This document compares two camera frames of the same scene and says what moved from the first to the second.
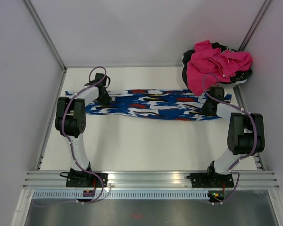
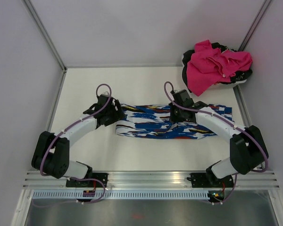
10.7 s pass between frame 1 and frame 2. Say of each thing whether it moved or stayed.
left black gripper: moved
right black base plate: stayed
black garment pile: stayed
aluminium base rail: stayed
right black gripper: moved
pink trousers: stayed
